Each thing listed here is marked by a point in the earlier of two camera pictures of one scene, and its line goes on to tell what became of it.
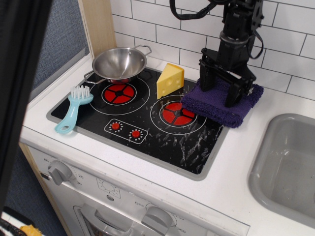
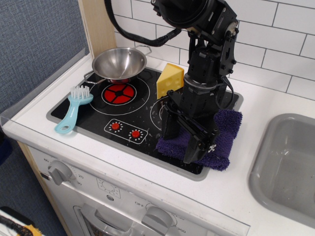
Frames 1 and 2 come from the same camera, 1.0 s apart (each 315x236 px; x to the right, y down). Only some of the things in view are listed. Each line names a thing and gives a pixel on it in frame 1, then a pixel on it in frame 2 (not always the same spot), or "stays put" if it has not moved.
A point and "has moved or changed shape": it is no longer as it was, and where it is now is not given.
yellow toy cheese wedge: (172, 79) stays put
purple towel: (210, 104) has moved or changed shape
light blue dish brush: (78, 95) stays put
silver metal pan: (118, 66) stays put
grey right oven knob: (157, 218) stays put
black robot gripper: (231, 59) -> (206, 89)
